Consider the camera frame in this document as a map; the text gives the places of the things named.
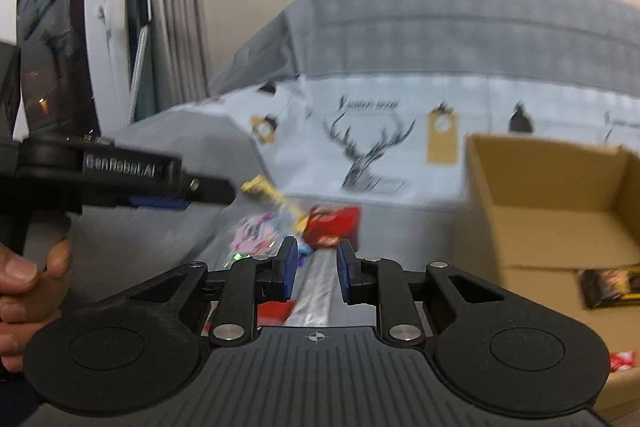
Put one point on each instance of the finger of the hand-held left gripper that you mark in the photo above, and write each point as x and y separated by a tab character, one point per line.
210	189

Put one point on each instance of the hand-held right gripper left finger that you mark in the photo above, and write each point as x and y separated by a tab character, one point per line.
289	272

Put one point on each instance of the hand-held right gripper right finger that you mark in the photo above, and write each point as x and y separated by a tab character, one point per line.
345	277

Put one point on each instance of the pale blue snack stick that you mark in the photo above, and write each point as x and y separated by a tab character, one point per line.
317	292

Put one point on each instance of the red snack packet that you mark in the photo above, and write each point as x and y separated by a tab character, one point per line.
332	224

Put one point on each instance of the yellow snack bar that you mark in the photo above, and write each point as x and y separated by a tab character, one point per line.
275	197

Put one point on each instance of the cardboard box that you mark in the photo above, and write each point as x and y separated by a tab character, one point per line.
540	187

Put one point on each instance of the dark snack packet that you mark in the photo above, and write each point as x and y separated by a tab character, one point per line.
610	287

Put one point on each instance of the person's left hand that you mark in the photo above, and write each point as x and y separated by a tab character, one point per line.
25	307

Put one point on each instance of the small red candy wrapper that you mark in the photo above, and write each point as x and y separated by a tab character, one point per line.
275	312

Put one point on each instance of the pink white snack packet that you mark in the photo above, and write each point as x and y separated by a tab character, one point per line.
255	232

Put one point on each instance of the metal rod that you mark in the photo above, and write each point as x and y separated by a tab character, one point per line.
139	67

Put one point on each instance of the deer printed cloth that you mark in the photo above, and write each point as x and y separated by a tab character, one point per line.
390	127

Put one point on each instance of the grey curtain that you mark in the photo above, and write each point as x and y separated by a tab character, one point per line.
180	7

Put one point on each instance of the grey checked duvet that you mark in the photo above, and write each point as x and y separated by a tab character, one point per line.
450	27

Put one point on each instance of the red white candy wrapper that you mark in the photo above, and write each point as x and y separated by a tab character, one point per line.
621	361

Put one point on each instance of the white door frame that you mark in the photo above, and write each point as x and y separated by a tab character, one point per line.
102	57

